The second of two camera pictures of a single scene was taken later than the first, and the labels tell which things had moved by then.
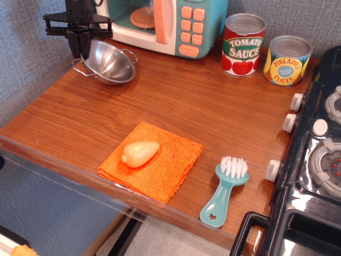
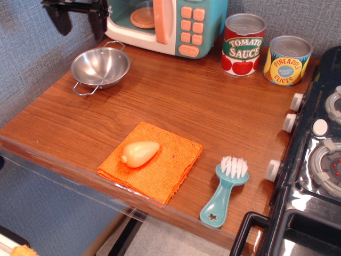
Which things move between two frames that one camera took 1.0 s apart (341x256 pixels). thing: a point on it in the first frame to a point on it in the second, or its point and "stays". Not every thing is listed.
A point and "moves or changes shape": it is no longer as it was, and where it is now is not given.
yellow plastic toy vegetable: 137,153 stays
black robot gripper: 81,16 to 98,11
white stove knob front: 272,170 stays
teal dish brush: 232,170 stays
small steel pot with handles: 107,62 moves or changes shape
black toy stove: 305,218 stays
